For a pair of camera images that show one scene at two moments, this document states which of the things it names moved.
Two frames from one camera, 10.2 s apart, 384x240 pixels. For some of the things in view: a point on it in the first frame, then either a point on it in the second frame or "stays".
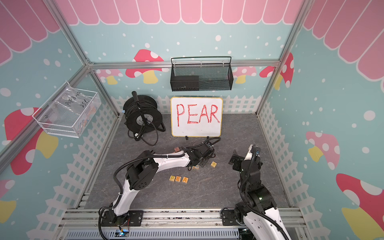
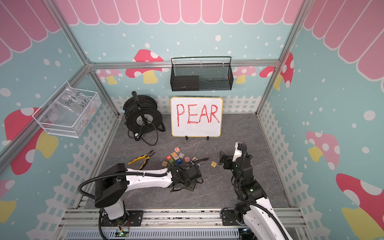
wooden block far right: [213, 164] stays
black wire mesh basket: [198, 77] stays
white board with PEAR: [196, 117] stays
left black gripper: [202, 164] → [191, 187]
